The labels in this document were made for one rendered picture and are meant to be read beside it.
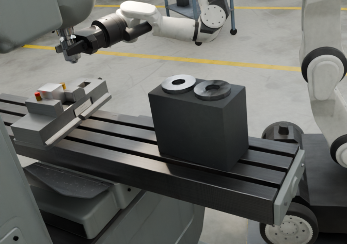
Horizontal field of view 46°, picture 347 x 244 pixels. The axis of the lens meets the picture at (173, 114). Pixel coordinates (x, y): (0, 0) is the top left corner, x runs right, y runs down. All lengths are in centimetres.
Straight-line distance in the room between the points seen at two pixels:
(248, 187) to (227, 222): 128
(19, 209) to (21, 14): 41
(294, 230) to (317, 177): 23
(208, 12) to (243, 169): 52
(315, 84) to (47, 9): 85
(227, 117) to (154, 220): 63
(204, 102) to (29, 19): 43
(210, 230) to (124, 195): 107
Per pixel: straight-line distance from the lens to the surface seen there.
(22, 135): 132
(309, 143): 182
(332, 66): 137
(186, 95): 100
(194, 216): 175
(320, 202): 154
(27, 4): 94
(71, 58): 119
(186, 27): 129
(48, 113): 132
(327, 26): 137
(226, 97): 96
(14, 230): 90
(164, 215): 153
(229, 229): 222
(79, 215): 117
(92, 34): 118
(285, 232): 155
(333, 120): 152
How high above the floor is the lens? 160
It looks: 29 degrees down
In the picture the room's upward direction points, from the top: 9 degrees counter-clockwise
